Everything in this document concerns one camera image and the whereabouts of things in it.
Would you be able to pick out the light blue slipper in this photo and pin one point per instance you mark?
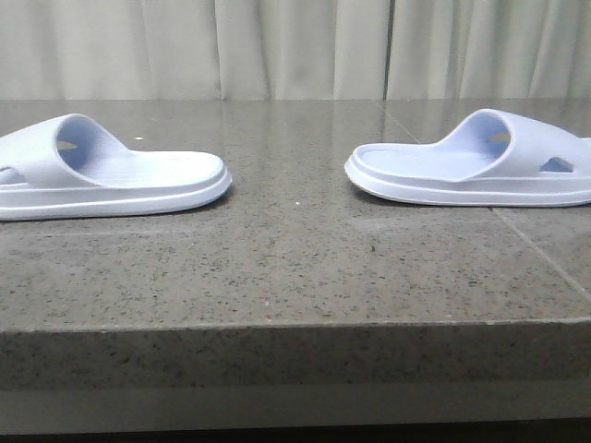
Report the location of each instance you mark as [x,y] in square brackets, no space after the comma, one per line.
[72,167]
[492,158]

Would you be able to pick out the beige pleated curtain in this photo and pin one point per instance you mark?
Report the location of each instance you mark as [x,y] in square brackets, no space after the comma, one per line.
[294,50]

